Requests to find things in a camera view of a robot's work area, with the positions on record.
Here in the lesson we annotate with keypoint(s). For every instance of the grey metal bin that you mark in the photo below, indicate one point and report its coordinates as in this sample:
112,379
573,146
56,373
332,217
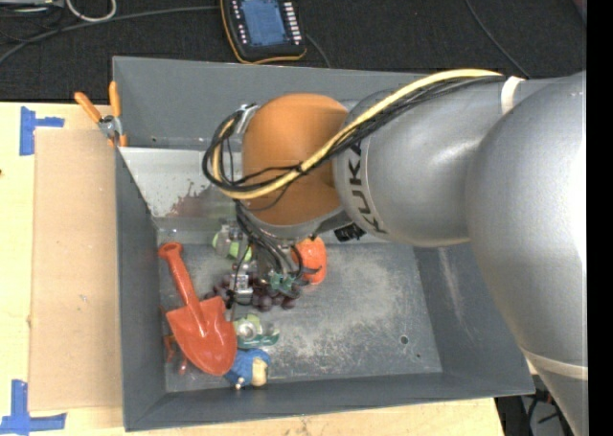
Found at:
364,319

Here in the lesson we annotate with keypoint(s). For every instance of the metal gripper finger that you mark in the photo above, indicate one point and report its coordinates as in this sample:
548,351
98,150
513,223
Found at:
241,281
244,296

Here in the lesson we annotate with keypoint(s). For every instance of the orange toy pumpkin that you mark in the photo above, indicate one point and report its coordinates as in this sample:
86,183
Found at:
313,257

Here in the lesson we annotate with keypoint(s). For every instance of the green and white round toy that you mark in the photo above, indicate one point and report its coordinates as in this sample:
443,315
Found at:
254,332

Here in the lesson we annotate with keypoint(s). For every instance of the green and grey toy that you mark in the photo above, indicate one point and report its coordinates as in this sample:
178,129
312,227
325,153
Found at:
222,243

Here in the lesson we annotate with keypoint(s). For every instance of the purple toy grape bunch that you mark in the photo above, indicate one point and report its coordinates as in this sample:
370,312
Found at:
268,299

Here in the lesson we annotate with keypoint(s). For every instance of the blue toy figure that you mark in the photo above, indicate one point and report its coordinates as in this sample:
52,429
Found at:
249,367

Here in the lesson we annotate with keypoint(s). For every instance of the brown cardboard board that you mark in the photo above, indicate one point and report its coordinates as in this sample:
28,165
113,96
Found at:
72,271

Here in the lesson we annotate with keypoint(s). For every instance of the red toy shovel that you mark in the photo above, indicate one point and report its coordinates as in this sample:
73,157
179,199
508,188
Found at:
203,333

